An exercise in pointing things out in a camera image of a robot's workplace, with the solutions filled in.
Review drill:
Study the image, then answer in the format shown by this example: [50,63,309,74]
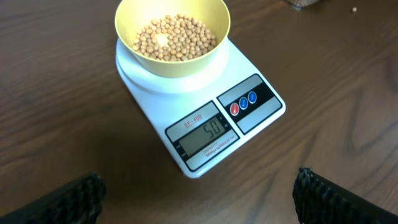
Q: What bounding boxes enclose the clear container of soybeans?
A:
[285,0,319,10]

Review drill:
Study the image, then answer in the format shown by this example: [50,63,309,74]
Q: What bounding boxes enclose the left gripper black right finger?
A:
[292,167,397,224]

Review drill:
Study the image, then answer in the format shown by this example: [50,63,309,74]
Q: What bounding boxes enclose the pale yellow plastic bowl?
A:
[114,0,231,78]

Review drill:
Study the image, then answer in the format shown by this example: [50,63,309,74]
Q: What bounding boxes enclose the soybeans in yellow bowl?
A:
[131,14,218,62]

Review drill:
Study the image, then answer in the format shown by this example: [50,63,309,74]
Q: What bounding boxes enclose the white digital kitchen scale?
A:
[116,40,286,178]

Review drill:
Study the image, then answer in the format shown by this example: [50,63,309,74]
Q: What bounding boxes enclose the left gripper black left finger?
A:
[1,172,106,224]

